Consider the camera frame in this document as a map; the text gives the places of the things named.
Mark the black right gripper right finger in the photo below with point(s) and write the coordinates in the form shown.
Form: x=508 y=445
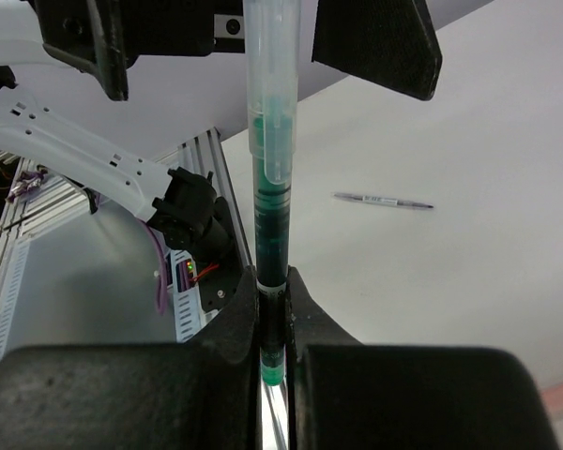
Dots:
x=344 y=394

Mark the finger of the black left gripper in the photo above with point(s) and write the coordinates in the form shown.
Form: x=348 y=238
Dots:
x=391 y=43

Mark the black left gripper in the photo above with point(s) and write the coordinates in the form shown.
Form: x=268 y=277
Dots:
x=183 y=25

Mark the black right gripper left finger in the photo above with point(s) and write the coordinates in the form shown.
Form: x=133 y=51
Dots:
x=200 y=394

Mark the clear pen cap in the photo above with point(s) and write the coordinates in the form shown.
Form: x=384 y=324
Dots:
x=271 y=47

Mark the green gel pen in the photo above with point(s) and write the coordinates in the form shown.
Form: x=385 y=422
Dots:
x=271 y=206

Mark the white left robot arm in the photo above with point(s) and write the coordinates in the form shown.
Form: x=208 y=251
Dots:
x=30 y=130

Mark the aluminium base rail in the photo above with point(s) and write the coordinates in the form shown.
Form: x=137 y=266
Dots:
x=205 y=154

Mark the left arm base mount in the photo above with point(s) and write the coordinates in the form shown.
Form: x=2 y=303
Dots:
x=216 y=262

